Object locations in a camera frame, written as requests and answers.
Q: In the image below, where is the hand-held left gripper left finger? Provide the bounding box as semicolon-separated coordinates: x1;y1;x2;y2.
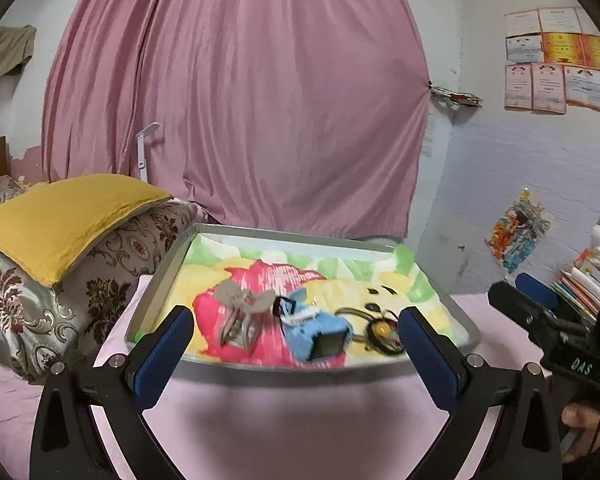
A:
29;305;196;480

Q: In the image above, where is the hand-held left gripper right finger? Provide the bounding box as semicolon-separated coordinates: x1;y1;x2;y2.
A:
397;306;563;480

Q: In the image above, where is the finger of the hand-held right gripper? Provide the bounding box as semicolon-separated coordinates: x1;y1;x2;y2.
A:
487;281;567;349
515;272;562;309

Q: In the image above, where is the grey metal tray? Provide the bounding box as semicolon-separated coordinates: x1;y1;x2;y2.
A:
124;223;482;376

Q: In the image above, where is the blue smartwatch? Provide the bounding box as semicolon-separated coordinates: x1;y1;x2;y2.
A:
272;290;353;363

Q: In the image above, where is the person's right hand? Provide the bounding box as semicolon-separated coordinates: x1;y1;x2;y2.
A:
560;399;600;435

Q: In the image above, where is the stack of books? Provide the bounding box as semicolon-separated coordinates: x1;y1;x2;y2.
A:
550;247;600;321

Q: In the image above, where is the grey hair claw clip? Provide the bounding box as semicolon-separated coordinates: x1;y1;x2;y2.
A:
215;280;273;351

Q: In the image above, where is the painted paper sheet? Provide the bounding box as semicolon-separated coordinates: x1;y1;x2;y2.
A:
130;237;473;368

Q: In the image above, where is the pink bed sheet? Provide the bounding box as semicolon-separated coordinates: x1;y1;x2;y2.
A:
0;280;600;480

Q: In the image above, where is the floral patterned pillow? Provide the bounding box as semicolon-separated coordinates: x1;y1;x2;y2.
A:
0;175;206;386

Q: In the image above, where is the yellow pillow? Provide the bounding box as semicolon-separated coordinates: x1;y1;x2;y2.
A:
0;174;173;288

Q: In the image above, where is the pink curtain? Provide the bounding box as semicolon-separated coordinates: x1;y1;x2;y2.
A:
41;0;431;240

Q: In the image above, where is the green hanging cloth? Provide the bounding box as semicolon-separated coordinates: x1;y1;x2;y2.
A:
0;25;37;88

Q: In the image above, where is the colourful wall drawing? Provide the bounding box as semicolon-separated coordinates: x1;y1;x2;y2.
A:
485;187;551;275

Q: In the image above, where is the black hair tie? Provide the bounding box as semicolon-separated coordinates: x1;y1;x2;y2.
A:
336;307;408;357

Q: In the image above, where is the white window handle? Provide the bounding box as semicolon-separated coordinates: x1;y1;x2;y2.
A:
134;122;160;183

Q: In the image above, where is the group of wall certificates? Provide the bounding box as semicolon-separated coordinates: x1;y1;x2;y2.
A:
502;6;600;118

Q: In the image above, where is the red white wall ornament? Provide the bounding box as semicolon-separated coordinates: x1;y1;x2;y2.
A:
429;81;483;108

